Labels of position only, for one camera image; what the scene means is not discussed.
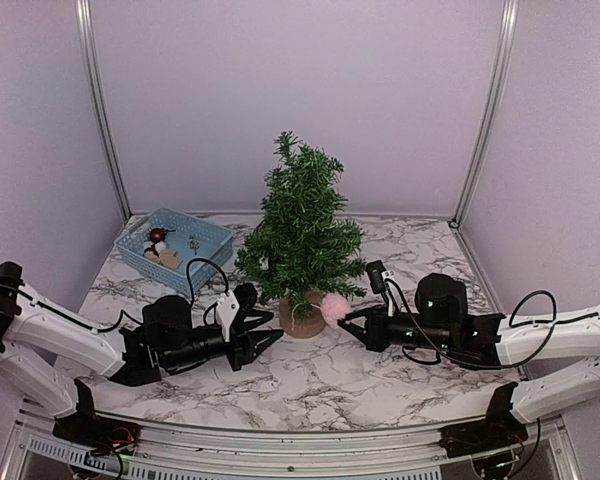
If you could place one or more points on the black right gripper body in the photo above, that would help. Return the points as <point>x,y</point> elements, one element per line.
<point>427,337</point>

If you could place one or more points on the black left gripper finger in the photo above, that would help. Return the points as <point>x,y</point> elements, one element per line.
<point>251,320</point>
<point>261,340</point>

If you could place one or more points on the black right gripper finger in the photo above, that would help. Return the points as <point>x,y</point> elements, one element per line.
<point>355,330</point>
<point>363,313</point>

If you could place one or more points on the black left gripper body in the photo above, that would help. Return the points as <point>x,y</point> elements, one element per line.
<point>175,360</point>

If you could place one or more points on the pink fluffy pompom ornament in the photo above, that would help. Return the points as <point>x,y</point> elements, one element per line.
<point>309,317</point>

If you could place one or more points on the small green christmas tree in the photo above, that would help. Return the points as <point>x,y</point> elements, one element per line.
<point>309,245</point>

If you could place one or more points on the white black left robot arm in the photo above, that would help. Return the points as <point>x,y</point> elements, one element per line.
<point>164,342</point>

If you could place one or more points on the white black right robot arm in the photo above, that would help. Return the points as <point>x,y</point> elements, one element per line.
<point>440,321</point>

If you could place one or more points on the light blue perforated plastic basket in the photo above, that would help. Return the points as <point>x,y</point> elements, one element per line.
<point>216,245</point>

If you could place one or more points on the gold berry sprig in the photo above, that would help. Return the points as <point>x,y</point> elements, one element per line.
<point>194,245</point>

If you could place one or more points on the beige burlap bow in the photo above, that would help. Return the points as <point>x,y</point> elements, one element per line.
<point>169,259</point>

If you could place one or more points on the white cotton boll sprig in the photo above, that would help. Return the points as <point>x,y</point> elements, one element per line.
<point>152,250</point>

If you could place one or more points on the dark red bauble ornament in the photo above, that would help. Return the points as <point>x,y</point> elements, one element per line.
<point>157,235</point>

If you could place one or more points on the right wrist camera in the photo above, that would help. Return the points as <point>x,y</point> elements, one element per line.
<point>375,271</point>

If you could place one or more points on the aluminium front rail frame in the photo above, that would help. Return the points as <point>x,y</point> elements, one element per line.
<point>172,451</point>

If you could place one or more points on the right aluminium corner post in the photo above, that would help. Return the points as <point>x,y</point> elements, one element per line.
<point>496,87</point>

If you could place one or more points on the aluminium corner post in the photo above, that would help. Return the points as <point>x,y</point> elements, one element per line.
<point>90,57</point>
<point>496,87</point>

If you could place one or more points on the left aluminium corner post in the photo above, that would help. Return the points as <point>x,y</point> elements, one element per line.
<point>90,57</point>

